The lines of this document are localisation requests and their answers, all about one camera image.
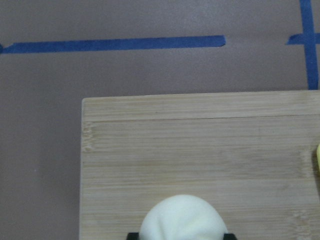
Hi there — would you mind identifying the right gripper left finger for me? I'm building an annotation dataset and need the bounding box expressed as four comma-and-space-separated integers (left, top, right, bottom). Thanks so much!
126, 232, 140, 240

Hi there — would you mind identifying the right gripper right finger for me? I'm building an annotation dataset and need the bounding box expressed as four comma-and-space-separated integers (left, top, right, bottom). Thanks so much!
223, 233, 237, 240

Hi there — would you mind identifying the bamboo cutting board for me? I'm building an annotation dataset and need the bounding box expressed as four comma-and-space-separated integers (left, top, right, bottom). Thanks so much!
79, 90, 320, 240

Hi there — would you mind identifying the yellow plastic knife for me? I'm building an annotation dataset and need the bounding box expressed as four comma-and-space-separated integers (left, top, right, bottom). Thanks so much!
316, 144, 320, 172

